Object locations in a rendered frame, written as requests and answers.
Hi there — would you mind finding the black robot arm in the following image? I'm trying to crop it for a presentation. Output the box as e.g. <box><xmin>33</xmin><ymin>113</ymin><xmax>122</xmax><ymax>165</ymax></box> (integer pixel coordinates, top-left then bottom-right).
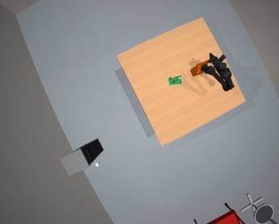
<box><xmin>202</xmin><ymin>55</ymin><xmax>234</xmax><ymax>92</ymax></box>

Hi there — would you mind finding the green circuit board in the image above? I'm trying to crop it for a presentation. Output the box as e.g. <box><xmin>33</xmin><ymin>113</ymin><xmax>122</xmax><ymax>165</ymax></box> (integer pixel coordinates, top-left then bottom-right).
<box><xmin>168</xmin><ymin>76</ymin><xmax>182</xmax><ymax>85</ymax></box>

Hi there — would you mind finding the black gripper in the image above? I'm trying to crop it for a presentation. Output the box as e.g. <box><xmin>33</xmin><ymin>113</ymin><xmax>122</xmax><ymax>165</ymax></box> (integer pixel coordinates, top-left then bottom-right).
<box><xmin>207</xmin><ymin>53</ymin><xmax>220</xmax><ymax>68</ymax></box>

